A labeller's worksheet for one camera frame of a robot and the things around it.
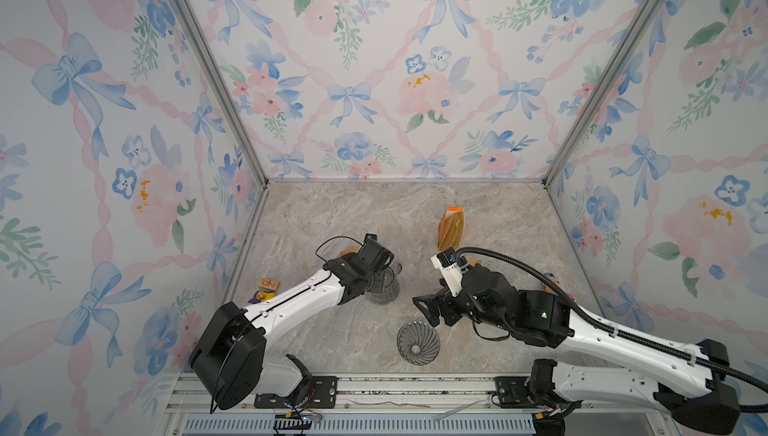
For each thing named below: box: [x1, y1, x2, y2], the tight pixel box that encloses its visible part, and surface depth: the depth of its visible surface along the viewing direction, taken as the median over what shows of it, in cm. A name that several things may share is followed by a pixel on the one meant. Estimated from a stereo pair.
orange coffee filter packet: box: [437, 206, 465, 252], surface depth 100 cm
